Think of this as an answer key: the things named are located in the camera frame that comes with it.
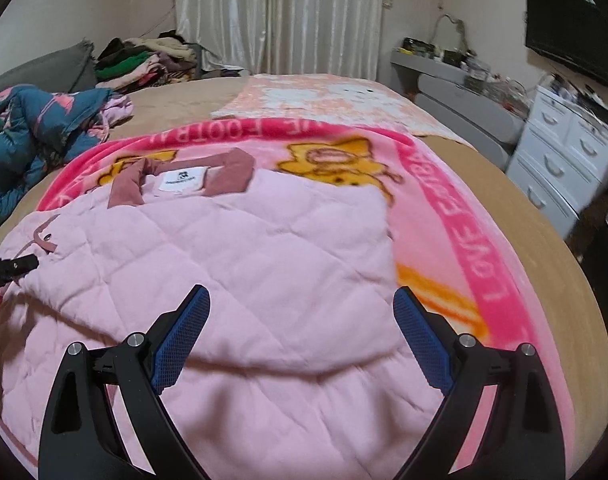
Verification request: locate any grey desk unit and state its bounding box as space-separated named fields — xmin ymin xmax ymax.
xmin=391 ymin=50 xmax=525 ymax=170

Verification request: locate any pile of mixed clothes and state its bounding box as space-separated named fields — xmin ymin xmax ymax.
xmin=95 ymin=30 xmax=244 ymax=94

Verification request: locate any teal floral comforter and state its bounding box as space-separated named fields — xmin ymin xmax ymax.
xmin=0 ymin=84 xmax=134 ymax=226

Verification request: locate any pink quilted jacket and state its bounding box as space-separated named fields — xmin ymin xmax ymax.
xmin=0 ymin=169 xmax=441 ymax=479

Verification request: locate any tan bed sheet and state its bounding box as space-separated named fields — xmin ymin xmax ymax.
xmin=0 ymin=75 xmax=608 ymax=476

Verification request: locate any white drawer dresser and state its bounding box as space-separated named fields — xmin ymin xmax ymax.
xmin=505 ymin=86 xmax=608 ymax=240

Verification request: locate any black wall television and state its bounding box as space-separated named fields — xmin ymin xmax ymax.
xmin=525 ymin=0 xmax=608 ymax=87

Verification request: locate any white pleated curtain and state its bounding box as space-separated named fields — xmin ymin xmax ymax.
xmin=175 ymin=0 xmax=384 ymax=79

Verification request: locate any grey headboard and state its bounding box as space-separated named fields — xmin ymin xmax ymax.
xmin=0 ymin=40 xmax=97 ymax=93

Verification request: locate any pale pink kitty blanket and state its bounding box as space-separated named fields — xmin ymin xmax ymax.
xmin=212 ymin=74 xmax=465 ymax=144

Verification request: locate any pink cartoon fleece blanket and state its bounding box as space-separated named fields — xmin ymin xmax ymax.
xmin=34 ymin=118 xmax=575 ymax=453

